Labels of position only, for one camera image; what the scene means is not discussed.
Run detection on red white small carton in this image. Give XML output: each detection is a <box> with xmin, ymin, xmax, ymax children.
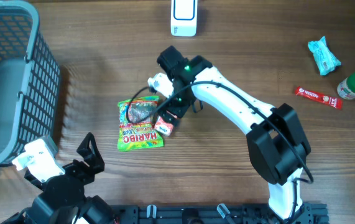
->
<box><xmin>154</xmin><ymin>115</ymin><xmax>177</xmax><ymax>136</ymax></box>

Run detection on Haribo gummy candy bag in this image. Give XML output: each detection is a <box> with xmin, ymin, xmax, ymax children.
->
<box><xmin>118</xmin><ymin>96</ymin><xmax>164</xmax><ymax>152</ymax></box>

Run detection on white teal snack packet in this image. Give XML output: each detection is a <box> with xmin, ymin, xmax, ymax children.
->
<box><xmin>308</xmin><ymin>36</ymin><xmax>341</xmax><ymax>76</ymax></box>

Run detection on small red item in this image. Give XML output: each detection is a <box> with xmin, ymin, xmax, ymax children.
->
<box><xmin>295</xmin><ymin>86</ymin><xmax>343</xmax><ymax>110</ymax></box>

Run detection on green lid jar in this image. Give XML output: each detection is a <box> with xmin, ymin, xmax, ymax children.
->
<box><xmin>337</xmin><ymin>72</ymin><xmax>355</xmax><ymax>100</ymax></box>

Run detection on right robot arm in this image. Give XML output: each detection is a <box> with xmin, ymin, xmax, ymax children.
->
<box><xmin>152</xmin><ymin>46</ymin><xmax>314</xmax><ymax>223</ymax></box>

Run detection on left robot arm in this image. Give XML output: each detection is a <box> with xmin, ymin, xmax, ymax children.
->
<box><xmin>3</xmin><ymin>133</ymin><xmax>117</xmax><ymax>223</ymax></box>

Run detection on white barcode scanner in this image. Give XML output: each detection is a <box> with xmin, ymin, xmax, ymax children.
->
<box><xmin>170</xmin><ymin>0</ymin><xmax>198</xmax><ymax>37</ymax></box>

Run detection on grey plastic mesh basket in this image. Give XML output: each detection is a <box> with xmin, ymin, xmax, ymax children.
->
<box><xmin>0</xmin><ymin>1</ymin><xmax>62</xmax><ymax>164</ymax></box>

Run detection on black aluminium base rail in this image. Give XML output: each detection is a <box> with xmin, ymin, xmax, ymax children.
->
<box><xmin>112</xmin><ymin>202</ymin><xmax>330</xmax><ymax>224</ymax></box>

